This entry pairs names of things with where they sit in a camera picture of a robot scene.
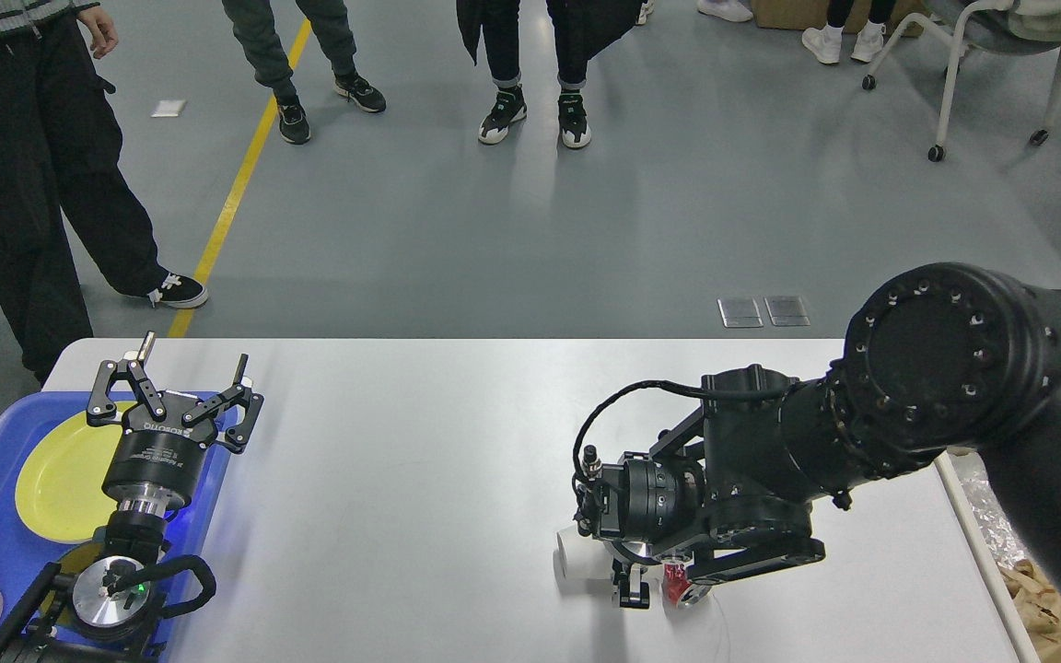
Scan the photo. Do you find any brown paper ball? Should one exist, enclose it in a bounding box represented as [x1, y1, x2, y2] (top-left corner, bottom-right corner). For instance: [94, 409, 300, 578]
[998, 559, 1061, 639]

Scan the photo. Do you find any person in grey trousers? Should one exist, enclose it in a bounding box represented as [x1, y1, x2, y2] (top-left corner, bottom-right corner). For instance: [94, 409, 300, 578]
[221, 0, 388, 145]

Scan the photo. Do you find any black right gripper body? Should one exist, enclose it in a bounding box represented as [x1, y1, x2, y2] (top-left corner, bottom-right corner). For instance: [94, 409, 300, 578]
[601, 536, 694, 566]

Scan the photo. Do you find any floor outlet plate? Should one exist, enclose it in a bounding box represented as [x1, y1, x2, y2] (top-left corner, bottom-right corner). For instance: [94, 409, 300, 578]
[718, 297, 764, 329]
[764, 297, 811, 327]

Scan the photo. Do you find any white plastic bin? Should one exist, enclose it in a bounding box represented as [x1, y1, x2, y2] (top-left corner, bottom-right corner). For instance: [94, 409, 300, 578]
[935, 452, 1061, 662]

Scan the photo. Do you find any cardboard box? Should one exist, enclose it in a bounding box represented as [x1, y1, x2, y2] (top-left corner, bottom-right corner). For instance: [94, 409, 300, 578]
[751, 0, 929, 38]

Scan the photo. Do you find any crushed red can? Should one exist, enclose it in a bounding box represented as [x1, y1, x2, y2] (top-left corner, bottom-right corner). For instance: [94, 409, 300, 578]
[662, 561, 711, 609]

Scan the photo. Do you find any white paper scrap on floor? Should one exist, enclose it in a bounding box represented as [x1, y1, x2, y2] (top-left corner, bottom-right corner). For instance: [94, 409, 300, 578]
[150, 99, 186, 119]

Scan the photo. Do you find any right floor outlet plate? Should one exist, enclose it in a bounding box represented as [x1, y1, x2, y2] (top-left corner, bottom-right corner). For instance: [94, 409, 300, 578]
[764, 297, 811, 327]

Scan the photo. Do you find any office chair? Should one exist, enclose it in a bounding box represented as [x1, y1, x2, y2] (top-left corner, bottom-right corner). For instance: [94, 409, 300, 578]
[860, 1, 1061, 162]

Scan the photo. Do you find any white paper cup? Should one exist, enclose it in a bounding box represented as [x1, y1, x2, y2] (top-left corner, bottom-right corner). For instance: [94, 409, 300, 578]
[556, 523, 618, 585]

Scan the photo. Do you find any yellow plate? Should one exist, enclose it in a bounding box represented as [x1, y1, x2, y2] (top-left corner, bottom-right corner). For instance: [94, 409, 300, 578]
[14, 413, 121, 544]

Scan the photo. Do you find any left floor outlet plate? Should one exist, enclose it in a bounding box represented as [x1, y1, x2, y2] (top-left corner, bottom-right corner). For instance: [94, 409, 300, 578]
[718, 297, 764, 329]

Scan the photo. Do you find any person in black coat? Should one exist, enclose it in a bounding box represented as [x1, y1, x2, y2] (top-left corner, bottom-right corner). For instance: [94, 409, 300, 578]
[455, 0, 647, 150]

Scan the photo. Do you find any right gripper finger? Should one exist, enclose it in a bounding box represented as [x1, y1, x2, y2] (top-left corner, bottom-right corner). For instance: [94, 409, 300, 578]
[612, 558, 651, 610]

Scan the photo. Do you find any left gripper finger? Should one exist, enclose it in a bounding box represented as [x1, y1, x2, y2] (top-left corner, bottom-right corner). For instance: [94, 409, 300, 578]
[182, 353, 264, 455]
[85, 331, 166, 428]

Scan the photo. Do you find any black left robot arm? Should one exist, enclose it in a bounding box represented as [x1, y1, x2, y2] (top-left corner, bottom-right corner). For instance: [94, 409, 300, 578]
[0, 332, 262, 662]

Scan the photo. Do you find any aluminium foil sheet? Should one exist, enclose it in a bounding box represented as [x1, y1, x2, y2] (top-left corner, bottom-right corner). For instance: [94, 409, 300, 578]
[949, 450, 1028, 569]

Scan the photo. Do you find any white sneakers person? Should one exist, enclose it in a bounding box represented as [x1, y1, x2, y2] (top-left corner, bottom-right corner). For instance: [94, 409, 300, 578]
[800, 0, 900, 65]

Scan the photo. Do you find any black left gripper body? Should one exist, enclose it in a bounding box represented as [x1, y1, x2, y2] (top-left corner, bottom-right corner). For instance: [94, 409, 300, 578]
[102, 391, 218, 511]

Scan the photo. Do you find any person in black trousers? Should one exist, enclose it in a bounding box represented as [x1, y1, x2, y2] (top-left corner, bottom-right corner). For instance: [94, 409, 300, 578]
[0, 1, 209, 380]

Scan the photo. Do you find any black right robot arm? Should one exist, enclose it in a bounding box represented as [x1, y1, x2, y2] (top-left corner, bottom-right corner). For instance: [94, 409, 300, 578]
[572, 263, 1061, 608]

